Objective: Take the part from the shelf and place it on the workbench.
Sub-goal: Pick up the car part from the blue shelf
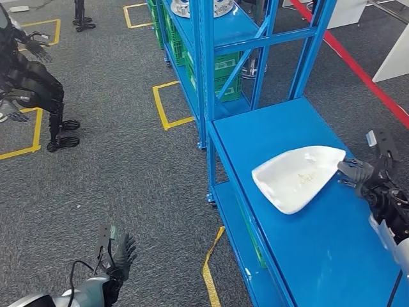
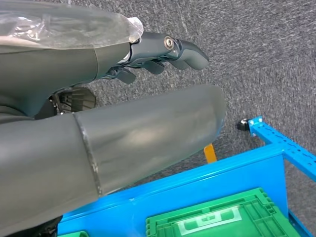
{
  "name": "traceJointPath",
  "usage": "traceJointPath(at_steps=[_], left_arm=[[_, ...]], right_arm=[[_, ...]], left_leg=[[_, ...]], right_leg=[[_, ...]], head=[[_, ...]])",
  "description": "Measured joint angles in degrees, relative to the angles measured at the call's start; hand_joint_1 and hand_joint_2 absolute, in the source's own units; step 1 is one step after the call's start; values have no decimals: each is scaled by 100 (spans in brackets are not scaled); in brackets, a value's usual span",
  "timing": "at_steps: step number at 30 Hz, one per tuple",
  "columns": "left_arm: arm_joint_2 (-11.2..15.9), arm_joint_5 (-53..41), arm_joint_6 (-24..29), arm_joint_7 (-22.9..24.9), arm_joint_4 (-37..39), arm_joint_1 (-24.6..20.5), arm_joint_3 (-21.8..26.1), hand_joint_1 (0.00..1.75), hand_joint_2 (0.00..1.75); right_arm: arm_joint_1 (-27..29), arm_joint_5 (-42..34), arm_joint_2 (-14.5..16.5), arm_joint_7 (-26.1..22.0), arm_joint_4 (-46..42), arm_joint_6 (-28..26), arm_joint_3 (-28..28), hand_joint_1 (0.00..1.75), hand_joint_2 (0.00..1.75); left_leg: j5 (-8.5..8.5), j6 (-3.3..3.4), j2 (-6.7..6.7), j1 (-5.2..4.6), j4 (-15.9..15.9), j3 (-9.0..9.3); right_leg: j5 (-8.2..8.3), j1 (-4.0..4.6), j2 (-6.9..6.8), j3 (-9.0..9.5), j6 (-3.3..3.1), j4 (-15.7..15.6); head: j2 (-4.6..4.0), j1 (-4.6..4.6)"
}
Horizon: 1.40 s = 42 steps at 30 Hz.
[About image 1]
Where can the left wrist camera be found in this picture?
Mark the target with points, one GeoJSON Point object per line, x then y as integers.
{"type": "Point", "coordinates": [103, 239]}

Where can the black humanoid robot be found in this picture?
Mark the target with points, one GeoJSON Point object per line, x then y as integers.
{"type": "Point", "coordinates": [41, 91]}

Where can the green plastic crate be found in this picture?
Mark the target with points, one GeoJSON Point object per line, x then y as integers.
{"type": "Point", "coordinates": [236, 87]}
{"type": "Point", "coordinates": [257, 250]}
{"type": "Point", "coordinates": [223, 64]}
{"type": "Point", "coordinates": [152, 17]}
{"type": "Point", "coordinates": [177, 46]}

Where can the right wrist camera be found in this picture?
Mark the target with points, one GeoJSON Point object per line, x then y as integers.
{"type": "Point", "coordinates": [385, 146]}

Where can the white curved panel part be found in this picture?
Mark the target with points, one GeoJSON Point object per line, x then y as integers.
{"type": "Point", "coordinates": [293, 182]}

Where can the white round cover blue print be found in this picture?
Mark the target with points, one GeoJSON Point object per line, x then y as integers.
{"type": "Point", "coordinates": [179, 8]}
{"type": "Point", "coordinates": [223, 7]}

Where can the tall blue metal shelf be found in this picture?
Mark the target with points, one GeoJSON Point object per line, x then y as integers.
{"type": "Point", "coordinates": [204, 63]}

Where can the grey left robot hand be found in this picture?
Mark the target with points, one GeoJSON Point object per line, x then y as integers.
{"type": "Point", "coordinates": [123, 258]}

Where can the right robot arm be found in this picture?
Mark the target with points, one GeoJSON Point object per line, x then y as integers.
{"type": "Point", "coordinates": [388, 207]}

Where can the white cabinet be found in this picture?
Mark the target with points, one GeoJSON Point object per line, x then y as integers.
{"type": "Point", "coordinates": [346, 12]}

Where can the rack caster wheel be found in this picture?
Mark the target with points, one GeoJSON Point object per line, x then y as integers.
{"type": "Point", "coordinates": [211, 199]}

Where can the chrome round stool base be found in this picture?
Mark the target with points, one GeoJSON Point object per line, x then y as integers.
{"type": "Point", "coordinates": [254, 72]}

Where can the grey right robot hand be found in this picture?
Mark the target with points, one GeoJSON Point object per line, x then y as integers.
{"type": "Point", "coordinates": [358, 173]}

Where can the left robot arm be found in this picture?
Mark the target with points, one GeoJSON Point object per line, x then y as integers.
{"type": "Point", "coordinates": [89, 290]}

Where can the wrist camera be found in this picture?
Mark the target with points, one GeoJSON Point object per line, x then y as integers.
{"type": "Point", "coordinates": [385, 146]}
{"type": "Point", "coordinates": [103, 239]}

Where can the black robot legs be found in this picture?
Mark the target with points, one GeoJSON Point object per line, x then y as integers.
{"type": "Point", "coordinates": [81, 19]}

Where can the red barrier strip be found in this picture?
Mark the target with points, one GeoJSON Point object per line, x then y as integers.
{"type": "Point", "coordinates": [352, 60]}

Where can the low blue metal rack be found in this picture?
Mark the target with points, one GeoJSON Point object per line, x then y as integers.
{"type": "Point", "coordinates": [303, 254]}

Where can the white slanted board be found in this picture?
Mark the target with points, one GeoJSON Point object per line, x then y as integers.
{"type": "Point", "coordinates": [396, 61]}

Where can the white power strip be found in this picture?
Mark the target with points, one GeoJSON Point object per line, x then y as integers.
{"type": "Point", "coordinates": [19, 9]}

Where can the loose yellow tape strip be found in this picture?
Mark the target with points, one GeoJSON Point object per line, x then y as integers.
{"type": "Point", "coordinates": [207, 277]}

